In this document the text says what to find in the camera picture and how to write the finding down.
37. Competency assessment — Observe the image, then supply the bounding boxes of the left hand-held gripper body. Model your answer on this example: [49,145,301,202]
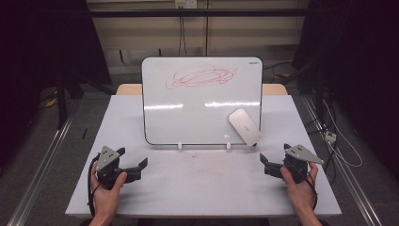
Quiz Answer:
[95,145,128,190]

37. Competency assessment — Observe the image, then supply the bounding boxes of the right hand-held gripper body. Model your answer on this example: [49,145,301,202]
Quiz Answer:
[281,144,326,184]

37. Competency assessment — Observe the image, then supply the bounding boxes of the white whiteboard eraser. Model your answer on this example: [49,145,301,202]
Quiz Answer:
[228,107,263,148]

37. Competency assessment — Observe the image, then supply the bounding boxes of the white whiteboard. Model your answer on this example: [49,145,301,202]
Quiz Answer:
[140,56,263,147]

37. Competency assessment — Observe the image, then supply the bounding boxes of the person's left hand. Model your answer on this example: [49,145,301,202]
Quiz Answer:
[89,163,128,218]

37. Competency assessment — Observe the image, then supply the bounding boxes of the person's right hand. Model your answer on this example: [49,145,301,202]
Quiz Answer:
[280,163,319,215]

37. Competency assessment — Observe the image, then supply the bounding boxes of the white power strip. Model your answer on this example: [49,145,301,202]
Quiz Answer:
[324,131,338,144]

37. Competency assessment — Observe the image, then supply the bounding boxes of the black horizontal bar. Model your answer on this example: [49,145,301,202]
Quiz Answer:
[88,8,310,18]

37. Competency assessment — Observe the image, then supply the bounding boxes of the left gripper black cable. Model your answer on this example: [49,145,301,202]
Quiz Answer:
[87,154,102,218]

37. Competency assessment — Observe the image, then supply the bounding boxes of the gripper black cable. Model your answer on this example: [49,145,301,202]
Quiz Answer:
[300,169,319,211]
[87,154,102,218]

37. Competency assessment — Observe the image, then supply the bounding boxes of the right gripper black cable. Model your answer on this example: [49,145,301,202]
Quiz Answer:
[300,169,319,211]

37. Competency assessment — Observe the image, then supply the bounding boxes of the white cable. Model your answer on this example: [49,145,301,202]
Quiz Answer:
[322,99,363,169]

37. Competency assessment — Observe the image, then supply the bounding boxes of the aluminium floor rail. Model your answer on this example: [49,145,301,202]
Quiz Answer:
[8,116,74,226]
[302,96,383,226]

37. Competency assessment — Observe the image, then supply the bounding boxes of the black floor cable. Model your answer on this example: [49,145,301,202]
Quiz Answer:
[263,61,295,80]

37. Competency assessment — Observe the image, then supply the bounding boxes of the black hanging cables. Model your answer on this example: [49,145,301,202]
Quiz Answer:
[178,16,187,57]

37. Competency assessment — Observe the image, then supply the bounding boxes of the white wall outlet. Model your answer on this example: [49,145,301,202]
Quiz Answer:
[174,0,198,9]

